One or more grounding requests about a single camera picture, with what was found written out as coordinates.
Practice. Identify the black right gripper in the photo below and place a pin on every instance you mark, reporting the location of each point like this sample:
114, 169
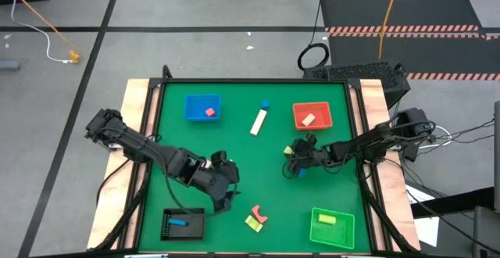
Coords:
312, 156

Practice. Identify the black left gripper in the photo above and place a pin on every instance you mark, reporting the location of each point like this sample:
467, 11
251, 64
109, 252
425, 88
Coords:
215, 181

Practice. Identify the blue cube block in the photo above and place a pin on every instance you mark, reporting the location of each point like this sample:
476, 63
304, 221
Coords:
302, 173

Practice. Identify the pink arch block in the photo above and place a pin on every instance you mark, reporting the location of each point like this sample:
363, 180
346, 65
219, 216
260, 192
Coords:
256, 210

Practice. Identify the peach rectangular block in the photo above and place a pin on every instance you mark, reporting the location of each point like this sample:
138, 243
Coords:
308, 120

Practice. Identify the long cream block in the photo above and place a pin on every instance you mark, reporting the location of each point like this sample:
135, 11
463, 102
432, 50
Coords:
258, 122

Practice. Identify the long blue block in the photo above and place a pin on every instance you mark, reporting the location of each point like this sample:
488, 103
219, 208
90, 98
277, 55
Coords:
178, 222

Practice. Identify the small blue block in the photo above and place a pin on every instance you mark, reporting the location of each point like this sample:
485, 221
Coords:
265, 104

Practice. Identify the yellow cylinder block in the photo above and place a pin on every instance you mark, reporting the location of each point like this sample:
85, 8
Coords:
327, 219

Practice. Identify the small red block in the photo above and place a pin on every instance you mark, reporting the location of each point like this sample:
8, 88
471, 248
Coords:
210, 112

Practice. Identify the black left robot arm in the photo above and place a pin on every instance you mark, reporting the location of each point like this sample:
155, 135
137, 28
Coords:
136, 144

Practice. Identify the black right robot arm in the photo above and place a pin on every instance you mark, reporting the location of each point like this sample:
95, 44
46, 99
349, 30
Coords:
363, 146

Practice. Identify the yellow-green arch block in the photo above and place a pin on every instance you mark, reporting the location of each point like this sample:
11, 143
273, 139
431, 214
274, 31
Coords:
253, 224

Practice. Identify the black plastic basket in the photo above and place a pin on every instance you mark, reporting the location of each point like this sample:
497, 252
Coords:
193, 232

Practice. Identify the green table mat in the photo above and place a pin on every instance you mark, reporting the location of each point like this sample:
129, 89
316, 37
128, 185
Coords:
254, 164

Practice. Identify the orange-red plastic basket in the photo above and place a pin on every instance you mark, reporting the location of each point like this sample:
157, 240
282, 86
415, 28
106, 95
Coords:
322, 113

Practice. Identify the green plastic basket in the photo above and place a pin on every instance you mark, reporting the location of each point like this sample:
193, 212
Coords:
340, 236

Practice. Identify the blue plastic basket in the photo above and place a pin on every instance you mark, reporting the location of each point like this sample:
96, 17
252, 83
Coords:
195, 107

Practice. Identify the black perforated computer case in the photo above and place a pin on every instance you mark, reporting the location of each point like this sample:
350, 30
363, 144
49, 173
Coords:
363, 72

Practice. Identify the wooden table board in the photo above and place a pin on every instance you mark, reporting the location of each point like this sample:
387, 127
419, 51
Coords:
111, 215
392, 195

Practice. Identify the black power adapter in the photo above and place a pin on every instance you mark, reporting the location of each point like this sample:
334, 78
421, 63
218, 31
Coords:
410, 155

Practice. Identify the black striped floor mat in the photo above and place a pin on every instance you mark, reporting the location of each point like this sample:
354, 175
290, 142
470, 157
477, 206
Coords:
429, 52
351, 13

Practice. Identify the white paper sheet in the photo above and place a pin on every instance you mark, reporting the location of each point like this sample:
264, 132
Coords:
427, 230

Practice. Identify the grey cabinet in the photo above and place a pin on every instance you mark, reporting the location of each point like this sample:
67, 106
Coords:
488, 234

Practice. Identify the yellow plug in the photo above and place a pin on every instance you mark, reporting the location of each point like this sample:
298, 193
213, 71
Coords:
74, 57

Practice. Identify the grey flat object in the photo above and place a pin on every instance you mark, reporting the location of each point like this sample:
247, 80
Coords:
8, 65

